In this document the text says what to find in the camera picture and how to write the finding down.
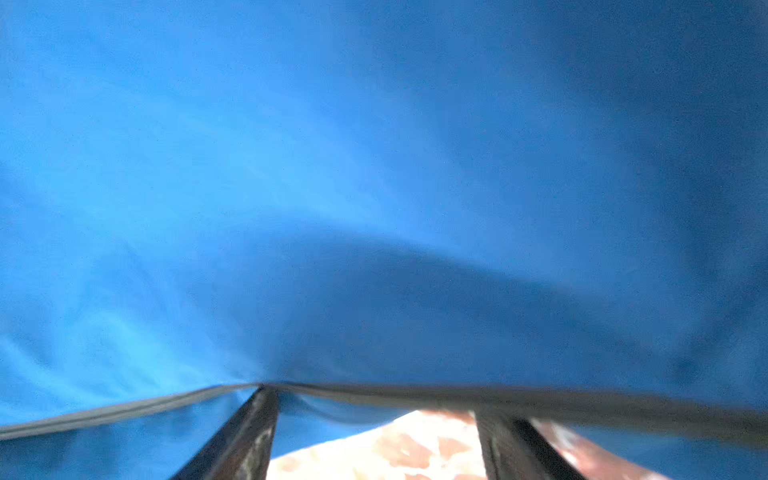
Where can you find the blue zip jacket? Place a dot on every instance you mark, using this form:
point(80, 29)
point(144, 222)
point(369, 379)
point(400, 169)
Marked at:
point(553, 210)

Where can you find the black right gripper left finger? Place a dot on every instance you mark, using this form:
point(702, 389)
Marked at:
point(241, 448)

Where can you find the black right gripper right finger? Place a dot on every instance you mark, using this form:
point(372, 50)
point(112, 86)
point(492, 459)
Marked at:
point(513, 449)

